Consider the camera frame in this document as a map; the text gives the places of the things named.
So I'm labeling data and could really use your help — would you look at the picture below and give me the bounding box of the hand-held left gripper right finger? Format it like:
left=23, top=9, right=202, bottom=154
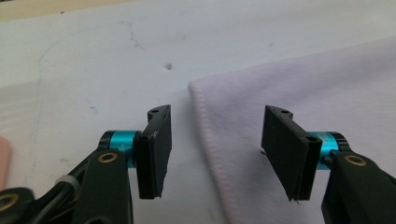
left=261, top=105, right=396, bottom=224

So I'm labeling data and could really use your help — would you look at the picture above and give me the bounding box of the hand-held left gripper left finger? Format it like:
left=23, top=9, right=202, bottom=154
left=71, top=104, right=173, bottom=224

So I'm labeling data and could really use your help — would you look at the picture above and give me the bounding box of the lilac printed blanket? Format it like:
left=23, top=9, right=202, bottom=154
left=188, top=35, right=396, bottom=224

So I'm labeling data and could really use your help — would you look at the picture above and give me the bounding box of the pink plastic basket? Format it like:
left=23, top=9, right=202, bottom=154
left=0, top=134, right=13, bottom=190

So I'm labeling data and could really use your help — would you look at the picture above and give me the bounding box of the white grid mat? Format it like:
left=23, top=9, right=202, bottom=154
left=0, top=0, right=396, bottom=224

